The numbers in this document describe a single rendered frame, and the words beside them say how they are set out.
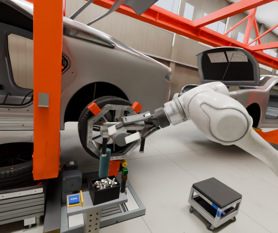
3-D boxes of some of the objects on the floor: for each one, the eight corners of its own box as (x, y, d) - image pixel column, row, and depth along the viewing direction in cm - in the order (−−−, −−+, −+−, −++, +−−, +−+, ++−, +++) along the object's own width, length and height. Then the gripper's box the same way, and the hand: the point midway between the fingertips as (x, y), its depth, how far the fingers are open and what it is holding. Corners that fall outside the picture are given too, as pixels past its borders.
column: (95, 237, 128) (99, 195, 120) (97, 249, 120) (101, 204, 112) (82, 242, 124) (85, 198, 116) (83, 254, 115) (87, 208, 107)
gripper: (170, 119, 68) (129, 136, 73) (154, 90, 47) (97, 117, 52) (176, 133, 65) (132, 150, 69) (162, 110, 43) (100, 137, 48)
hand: (120, 135), depth 60 cm, fingers open, 13 cm apart
